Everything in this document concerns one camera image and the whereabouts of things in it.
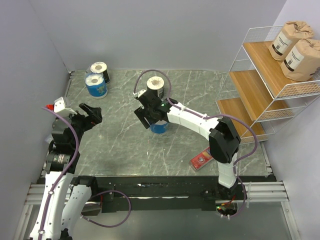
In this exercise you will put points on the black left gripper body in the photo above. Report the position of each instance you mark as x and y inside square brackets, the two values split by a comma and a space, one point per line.
[82, 123]

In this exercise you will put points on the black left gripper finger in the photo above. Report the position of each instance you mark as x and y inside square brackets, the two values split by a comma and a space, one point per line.
[86, 108]
[95, 115]

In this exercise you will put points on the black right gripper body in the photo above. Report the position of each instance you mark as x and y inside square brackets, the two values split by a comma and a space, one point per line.
[148, 112]

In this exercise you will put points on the blue roll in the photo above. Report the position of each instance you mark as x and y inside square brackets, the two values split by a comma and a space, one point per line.
[159, 127]
[96, 86]

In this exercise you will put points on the brown paper roll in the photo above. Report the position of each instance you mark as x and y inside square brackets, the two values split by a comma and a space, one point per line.
[289, 35]
[303, 60]

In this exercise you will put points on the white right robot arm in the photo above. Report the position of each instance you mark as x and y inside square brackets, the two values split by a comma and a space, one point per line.
[221, 133]

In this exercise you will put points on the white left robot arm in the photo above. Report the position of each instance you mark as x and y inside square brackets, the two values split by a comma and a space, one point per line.
[64, 194]

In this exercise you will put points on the black wrapped roll, centre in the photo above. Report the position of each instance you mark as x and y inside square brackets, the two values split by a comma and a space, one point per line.
[156, 85]

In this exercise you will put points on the black wrapped roll, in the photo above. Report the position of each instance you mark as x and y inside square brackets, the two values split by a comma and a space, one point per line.
[156, 85]
[102, 69]

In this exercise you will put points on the black wrapped roll, back left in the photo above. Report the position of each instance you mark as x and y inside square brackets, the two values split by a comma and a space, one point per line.
[102, 69]

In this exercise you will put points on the red toothpaste box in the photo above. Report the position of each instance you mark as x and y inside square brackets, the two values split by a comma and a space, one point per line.
[201, 159]

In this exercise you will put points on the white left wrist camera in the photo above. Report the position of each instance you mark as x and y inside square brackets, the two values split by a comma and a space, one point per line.
[62, 107]

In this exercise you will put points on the white wire wooden shelf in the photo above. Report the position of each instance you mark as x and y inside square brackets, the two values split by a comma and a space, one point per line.
[256, 91]

